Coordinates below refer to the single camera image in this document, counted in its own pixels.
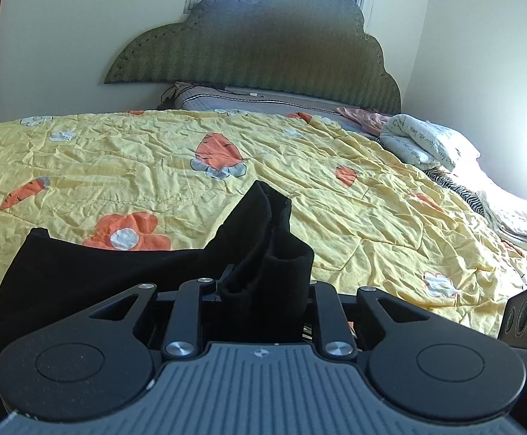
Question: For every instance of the white printed quilt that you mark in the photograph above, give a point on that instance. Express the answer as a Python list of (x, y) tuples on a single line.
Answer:
[(422, 140)]

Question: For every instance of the black white striped cloth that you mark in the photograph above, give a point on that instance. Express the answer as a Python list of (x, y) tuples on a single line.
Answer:
[(463, 192)]

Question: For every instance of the black pants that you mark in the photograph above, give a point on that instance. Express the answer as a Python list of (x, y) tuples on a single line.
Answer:
[(87, 272)]

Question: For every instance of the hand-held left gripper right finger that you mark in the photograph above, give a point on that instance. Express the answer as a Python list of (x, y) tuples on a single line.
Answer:
[(324, 299)]

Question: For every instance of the green padded headboard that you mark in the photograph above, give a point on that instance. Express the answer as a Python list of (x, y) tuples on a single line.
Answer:
[(254, 45)]

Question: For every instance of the peach cloth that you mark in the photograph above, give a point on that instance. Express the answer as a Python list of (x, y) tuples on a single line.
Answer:
[(363, 120)]

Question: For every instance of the yellow floral blanket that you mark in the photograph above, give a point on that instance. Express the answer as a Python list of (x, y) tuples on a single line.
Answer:
[(109, 154)]

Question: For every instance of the grey striped pillow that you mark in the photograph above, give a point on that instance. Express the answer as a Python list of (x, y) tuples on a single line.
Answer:
[(227, 99)]

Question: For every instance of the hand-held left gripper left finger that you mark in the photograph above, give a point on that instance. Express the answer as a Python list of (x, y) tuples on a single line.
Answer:
[(202, 290)]

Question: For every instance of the white crumpled sheet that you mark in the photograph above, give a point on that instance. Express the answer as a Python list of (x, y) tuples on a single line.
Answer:
[(508, 217)]

